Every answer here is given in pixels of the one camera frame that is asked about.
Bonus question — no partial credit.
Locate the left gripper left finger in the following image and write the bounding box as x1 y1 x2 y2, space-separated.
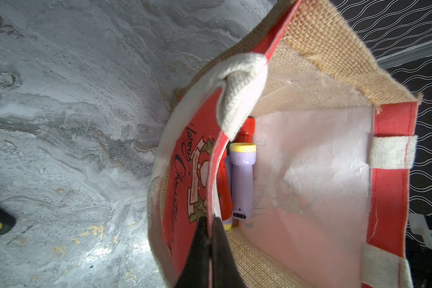
175 217 211 288

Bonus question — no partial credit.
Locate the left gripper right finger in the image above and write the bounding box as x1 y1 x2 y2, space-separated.
211 217 246 288

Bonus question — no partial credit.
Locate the red flashlight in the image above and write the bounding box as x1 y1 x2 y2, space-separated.
233 116 255 144
217 150 233 225

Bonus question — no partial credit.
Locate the purple flashlight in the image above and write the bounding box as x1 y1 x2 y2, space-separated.
229 143 257 220

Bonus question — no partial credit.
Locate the red flashlight top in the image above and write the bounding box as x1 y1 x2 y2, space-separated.
233 116 255 144

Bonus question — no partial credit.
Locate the red jute Christmas tote bag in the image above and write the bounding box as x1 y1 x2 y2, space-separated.
148 1 419 288

